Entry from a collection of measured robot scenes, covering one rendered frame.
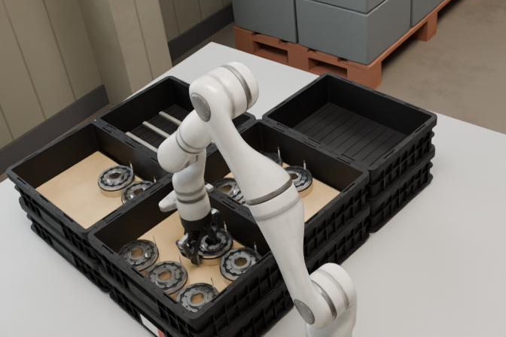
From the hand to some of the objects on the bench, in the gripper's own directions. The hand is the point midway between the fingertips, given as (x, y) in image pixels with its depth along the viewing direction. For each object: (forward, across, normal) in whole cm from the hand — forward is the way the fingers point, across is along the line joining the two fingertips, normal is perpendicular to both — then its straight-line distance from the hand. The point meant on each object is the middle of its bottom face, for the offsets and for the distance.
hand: (203, 252), depth 169 cm
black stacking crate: (+15, -4, +1) cm, 16 cm away
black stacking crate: (+15, +26, -3) cm, 30 cm away
